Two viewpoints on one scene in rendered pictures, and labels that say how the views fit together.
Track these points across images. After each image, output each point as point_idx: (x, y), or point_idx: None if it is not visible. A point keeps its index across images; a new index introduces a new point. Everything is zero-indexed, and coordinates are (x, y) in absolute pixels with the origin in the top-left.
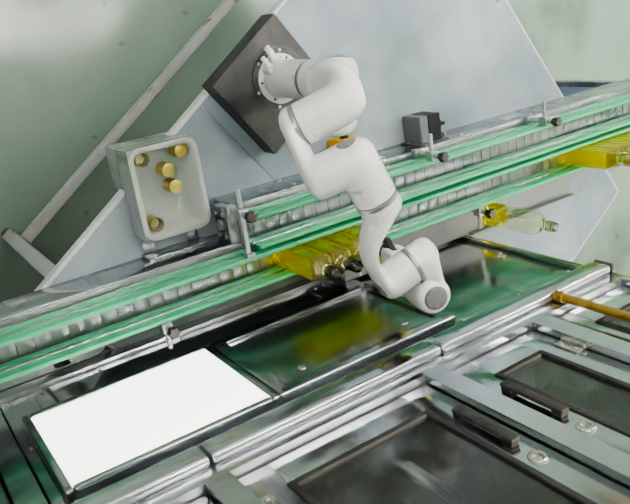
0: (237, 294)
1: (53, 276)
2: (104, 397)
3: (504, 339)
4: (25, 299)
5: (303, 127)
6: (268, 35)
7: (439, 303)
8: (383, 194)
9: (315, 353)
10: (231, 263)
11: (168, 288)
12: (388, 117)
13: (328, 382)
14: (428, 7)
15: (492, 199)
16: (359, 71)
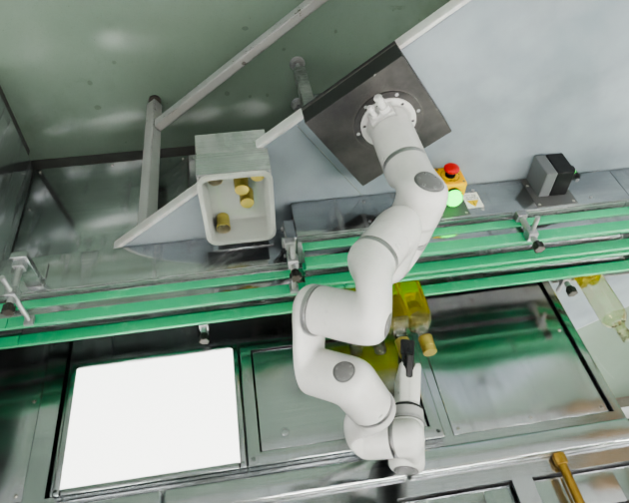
0: (275, 313)
1: (129, 240)
2: (133, 374)
3: (473, 487)
4: (98, 260)
5: (311, 329)
6: (387, 78)
7: (407, 473)
8: (367, 421)
9: (307, 415)
10: (274, 293)
11: (208, 304)
12: (516, 154)
13: (296, 463)
14: None
15: (584, 273)
16: (500, 108)
